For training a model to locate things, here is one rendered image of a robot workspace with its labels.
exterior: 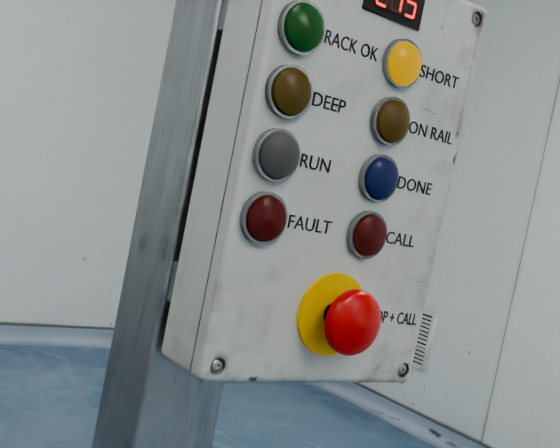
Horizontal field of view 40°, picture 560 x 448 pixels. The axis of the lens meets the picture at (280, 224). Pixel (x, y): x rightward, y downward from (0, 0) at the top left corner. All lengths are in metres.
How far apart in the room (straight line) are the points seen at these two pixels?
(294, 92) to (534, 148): 3.24
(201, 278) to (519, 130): 3.32
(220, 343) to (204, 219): 0.07
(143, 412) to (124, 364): 0.04
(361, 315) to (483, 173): 3.34
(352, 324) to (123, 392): 0.16
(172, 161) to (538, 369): 3.11
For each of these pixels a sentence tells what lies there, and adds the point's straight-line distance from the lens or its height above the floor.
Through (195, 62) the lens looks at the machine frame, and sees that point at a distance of 0.49.
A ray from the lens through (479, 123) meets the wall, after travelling 3.86.
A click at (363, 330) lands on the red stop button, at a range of 0.46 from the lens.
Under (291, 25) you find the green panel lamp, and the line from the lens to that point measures 0.43.
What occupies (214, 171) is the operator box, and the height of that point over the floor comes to 1.07.
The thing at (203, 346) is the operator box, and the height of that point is 0.97.
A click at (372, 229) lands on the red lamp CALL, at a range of 0.48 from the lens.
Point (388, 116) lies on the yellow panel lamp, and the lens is 0.48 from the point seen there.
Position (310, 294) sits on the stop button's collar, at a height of 1.01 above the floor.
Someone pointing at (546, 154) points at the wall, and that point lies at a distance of 3.60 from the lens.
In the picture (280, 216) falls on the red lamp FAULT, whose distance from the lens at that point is 0.43.
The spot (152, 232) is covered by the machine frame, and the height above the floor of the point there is 1.02.
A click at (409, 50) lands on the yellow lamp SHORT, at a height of 1.17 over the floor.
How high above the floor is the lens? 1.07
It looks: 3 degrees down
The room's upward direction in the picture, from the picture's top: 11 degrees clockwise
